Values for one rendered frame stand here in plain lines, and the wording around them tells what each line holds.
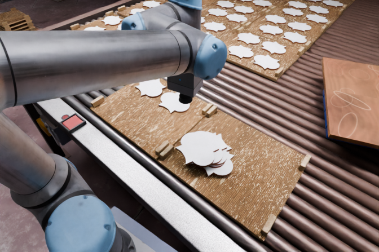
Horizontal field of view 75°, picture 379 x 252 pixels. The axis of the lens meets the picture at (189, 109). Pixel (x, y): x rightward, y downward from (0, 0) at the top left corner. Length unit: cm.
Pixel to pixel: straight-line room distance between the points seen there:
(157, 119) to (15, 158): 62
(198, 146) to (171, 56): 51
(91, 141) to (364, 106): 103
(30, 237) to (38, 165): 150
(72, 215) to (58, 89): 31
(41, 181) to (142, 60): 33
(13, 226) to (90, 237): 160
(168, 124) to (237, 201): 39
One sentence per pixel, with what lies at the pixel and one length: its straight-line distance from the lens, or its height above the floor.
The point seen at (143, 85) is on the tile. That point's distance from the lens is 117.
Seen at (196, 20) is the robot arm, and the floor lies 142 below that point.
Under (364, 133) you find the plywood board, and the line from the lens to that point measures 100.
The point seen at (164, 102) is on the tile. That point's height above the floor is 95.
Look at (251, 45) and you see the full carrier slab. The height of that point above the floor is 94.
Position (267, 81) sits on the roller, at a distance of 128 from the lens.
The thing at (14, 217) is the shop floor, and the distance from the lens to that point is 214.
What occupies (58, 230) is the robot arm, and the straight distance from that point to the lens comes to 55.
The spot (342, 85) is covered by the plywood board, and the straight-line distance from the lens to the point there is 118.
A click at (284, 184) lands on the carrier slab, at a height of 94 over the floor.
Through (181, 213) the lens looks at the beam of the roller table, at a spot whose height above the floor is 91.
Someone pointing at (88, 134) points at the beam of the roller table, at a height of 92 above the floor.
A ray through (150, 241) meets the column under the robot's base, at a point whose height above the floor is 87.
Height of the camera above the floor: 166
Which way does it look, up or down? 44 degrees down
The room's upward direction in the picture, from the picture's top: straight up
